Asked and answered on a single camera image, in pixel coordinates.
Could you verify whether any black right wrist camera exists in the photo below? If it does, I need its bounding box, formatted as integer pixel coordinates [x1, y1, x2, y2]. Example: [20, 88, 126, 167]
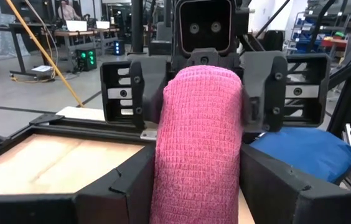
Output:
[175, 0, 237, 57]

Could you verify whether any black box with blue lights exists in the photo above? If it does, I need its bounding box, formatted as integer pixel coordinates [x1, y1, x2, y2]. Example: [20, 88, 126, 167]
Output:
[113, 39, 126, 56]

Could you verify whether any wooden desk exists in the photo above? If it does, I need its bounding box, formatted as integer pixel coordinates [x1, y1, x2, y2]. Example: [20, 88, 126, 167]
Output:
[52, 27, 121, 57]

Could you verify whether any white flat box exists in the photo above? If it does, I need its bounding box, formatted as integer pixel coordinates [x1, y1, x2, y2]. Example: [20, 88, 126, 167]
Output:
[31, 64, 54, 74]

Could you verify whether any black table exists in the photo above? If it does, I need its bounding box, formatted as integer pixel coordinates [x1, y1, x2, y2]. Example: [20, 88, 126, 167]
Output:
[0, 22, 57, 78]

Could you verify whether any black box with green lights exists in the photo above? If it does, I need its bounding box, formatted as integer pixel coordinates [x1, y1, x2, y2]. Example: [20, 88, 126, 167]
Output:
[75, 48, 98, 72]

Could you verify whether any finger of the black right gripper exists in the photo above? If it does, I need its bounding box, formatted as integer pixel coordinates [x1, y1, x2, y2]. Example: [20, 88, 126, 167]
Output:
[243, 50, 289, 133]
[129, 58, 169, 130]

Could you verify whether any pink red bandage roll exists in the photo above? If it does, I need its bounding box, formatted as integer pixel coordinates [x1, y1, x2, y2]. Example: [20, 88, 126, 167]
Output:
[149, 64, 245, 224]

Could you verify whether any shelf with blue bins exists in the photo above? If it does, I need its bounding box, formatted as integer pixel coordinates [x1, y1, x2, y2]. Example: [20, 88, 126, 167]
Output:
[290, 9, 351, 55]

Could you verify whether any blue first aid pouch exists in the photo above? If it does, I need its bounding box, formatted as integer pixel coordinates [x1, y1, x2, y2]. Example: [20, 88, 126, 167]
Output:
[250, 126, 351, 185]

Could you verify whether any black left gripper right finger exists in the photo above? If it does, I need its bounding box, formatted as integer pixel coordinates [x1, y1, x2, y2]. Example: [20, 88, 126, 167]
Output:
[240, 143, 351, 224]

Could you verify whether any person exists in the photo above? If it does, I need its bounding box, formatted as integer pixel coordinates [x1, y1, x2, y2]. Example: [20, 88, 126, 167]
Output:
[57, 0, 82, 21]

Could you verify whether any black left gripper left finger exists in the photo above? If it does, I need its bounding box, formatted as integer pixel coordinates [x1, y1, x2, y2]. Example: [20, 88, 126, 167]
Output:
[0, 144, 157, 224]

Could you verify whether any thick yellow cable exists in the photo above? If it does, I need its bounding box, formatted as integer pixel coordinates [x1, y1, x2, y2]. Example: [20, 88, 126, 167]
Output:
[5, 0, 85, 108]

